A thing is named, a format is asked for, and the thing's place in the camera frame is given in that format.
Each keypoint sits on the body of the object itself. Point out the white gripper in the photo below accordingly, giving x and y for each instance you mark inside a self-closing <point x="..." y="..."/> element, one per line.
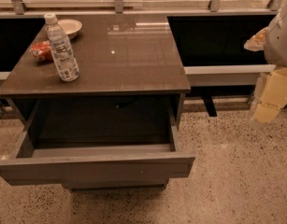
<point x="280" y="42"/>

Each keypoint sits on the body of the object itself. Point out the clear plastic water bottle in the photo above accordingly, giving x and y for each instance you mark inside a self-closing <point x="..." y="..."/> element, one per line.
<point x="61" y="49"/>

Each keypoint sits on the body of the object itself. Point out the grey cabinet with dark top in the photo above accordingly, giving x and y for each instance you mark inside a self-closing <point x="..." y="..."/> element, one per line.
<point x="122" y="58"/>

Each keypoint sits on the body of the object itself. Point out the open grey top drawer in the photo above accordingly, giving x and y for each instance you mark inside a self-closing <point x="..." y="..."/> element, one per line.
<point x="98" y="145"/>

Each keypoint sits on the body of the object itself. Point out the dark low bench right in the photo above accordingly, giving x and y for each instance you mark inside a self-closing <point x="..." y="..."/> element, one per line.
<point x="212" y="51"/>

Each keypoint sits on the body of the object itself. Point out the dark low bench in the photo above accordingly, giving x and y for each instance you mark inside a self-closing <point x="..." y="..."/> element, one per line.
<point x="212" y="51"/>
<point x="16" y="36"/>

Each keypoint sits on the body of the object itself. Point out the white ceramic bowl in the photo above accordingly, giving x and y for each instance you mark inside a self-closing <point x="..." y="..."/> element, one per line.
<point x="71" y="27"/>

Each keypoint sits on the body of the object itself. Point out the red crumpled snack bag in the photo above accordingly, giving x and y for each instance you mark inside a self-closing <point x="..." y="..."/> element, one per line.
<point x="41" y="51"/>

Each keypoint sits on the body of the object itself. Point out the dark low bench left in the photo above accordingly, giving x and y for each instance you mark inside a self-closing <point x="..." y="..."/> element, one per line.
<point x="16" y="36"/>

